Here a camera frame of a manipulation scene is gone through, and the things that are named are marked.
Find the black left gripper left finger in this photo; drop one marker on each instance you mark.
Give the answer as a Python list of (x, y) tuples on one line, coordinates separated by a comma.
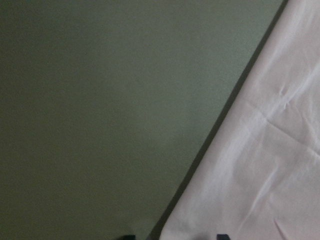
[(128, 237)]

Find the pink Snoopy t-shirt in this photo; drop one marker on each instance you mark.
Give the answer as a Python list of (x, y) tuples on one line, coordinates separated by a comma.
[(260, 177)]

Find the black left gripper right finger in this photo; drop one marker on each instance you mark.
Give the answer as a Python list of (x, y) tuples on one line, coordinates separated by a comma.
[(222, 237)]

